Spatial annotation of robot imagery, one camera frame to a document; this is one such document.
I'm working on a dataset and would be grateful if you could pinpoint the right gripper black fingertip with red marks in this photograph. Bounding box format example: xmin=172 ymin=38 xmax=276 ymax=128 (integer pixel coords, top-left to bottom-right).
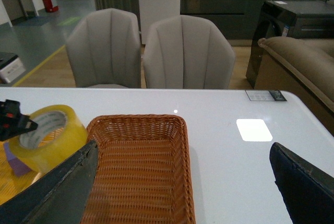
xmin=1 ymin=100 xmax=38 ymax=141

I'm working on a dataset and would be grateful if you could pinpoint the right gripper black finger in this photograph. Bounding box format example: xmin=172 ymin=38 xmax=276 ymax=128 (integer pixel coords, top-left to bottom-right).
xmin=269 ymin=142 xmax=333 ymax=223
xmin=1 ymin=140 xmax=99 ymax=223

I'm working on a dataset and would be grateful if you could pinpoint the clear yellow tape roll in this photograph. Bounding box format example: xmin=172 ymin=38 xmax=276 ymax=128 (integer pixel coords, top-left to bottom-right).
xmin=8 ymin=104 xmax=88 ymax=173

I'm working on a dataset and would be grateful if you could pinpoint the yellow woven basket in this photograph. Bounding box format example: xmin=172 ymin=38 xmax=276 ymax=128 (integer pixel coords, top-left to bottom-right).
xmin=1 ymin=141 xmax=45 ymax=204

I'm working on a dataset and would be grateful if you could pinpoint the brown woven basket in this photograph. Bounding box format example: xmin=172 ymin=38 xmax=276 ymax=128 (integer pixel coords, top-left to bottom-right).
xmin=81 ymin=114 xmax=196 ymax=223

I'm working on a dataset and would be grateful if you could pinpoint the purple foam block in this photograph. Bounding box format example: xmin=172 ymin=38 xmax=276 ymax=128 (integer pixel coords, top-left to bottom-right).
xmin=3 ymin=142 xmax=31 ymax=177

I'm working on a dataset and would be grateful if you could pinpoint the white printer box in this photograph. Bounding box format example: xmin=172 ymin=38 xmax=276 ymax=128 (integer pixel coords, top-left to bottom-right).
xmin=1 ymin=52 xmax=26 ymax=84

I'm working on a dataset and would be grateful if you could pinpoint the label sticker on table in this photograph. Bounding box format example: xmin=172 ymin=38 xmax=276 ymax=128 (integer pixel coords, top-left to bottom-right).
xmin=245 ymin=90 xmax=287 ymax=102

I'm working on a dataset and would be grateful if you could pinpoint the grey chair left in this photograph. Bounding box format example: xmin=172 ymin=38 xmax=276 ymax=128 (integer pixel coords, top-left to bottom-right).
xmin=66 ymin=8 xmax=141 ymax=88

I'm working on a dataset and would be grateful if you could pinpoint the grey chair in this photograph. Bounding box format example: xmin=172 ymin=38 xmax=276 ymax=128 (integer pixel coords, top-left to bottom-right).
xmin=143 ymin=15 xmax=236 ymax=89
xmin=66 ymin=8 xmax=141 ymax=88

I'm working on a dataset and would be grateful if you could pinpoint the brown sofa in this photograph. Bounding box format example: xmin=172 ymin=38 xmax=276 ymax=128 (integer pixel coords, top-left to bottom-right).
xmin=254 ymin=37 xmax=333 ymax=133

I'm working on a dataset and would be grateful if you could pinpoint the black washing machine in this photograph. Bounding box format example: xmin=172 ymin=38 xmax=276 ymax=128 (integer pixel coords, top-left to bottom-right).
xmin=246 ymin=1 xmax=333 ymax=87

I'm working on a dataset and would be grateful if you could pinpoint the grey chair right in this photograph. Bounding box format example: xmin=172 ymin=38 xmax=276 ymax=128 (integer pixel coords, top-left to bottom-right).
xmin=143 ymin=15 xmax=236 ymax=89

